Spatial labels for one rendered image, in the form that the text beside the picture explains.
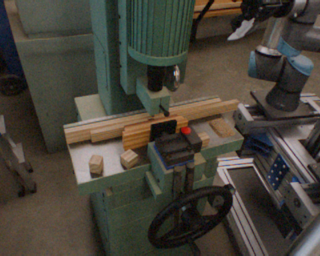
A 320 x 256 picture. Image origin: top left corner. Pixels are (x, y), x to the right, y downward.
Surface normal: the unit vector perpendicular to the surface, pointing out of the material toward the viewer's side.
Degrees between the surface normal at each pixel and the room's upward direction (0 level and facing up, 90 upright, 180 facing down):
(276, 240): 0
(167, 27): 90
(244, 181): 0
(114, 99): 90
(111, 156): 0
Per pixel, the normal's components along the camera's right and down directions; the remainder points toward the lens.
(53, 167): 0.08, -0.75
